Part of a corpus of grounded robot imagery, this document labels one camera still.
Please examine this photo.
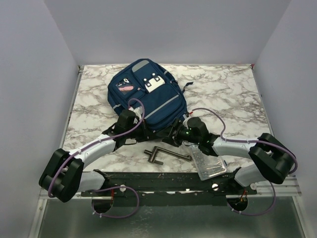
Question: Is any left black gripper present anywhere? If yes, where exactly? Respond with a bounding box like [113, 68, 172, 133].
[126, 119, 158, 143]

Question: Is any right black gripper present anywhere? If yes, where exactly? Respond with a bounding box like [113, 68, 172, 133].
[157, 118, 201, 148]

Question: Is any pink eraser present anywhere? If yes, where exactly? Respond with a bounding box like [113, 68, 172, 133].
[118, 86, 134, 93]

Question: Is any navy blue student backpack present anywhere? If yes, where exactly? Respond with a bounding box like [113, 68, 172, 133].
[107, 59, 188, 131]

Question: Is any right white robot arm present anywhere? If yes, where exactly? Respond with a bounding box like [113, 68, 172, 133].
[157, 117, 298, 194]

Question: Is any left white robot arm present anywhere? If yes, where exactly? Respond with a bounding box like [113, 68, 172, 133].
[39, 109, 145, 202]

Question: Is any clear plastic pencil case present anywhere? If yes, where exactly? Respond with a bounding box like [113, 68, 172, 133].
[189, 145, 227, 181]

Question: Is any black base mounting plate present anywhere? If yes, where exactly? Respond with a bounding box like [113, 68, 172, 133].
[81, 172, 257, 206]

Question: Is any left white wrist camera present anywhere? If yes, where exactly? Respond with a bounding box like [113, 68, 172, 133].
[132, 106, 144, 121]

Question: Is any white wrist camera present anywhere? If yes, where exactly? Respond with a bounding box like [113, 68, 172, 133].
[132, 106, 144, 121]
[183, 113, 191, 123]

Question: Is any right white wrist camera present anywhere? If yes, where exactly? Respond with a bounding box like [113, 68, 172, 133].
[183, 113, 191, 123]

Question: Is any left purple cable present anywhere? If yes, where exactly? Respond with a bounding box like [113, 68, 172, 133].
[47, 98, 146, 219]

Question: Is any aluminium rail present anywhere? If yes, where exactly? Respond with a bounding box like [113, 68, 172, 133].
[39, 176, 303, 200]

